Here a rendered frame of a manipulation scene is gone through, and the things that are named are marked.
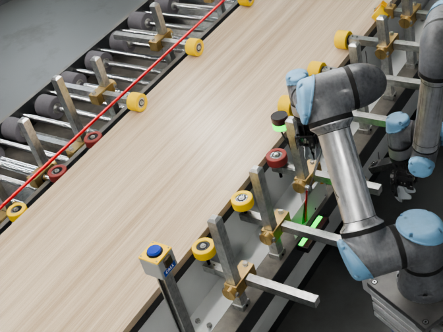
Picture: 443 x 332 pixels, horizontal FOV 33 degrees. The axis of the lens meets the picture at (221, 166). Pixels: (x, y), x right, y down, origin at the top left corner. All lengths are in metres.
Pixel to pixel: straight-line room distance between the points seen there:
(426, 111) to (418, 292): 0.51
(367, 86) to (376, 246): 0.40
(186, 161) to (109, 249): 0.49
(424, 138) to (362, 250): 0.49
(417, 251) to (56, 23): 5.02
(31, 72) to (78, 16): 0.85
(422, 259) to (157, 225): 1.06
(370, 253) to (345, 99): 0.39
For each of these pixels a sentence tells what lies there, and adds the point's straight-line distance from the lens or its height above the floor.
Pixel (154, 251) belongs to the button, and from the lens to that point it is 2.11.
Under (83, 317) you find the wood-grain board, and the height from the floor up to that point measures 0.90.
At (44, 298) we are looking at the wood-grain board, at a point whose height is 0.90.
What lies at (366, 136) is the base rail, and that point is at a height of 0.70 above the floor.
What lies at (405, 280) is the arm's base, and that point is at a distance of 2.06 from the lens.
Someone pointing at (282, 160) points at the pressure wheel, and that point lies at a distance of 2.81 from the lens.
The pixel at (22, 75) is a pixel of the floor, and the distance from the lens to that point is 5.98.
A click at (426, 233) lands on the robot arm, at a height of 1.27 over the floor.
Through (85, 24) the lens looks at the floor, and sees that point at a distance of 6.39.
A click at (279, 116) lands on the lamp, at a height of 1.13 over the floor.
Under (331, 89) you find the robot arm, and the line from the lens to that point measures 1.92.
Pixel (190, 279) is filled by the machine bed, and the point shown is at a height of 0.75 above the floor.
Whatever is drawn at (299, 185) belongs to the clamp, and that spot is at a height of 0.86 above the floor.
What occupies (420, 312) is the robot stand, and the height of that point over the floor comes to 1.04.
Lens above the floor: 2.64
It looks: 38 degrees down
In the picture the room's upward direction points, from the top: 16 degrees counter-clockwise
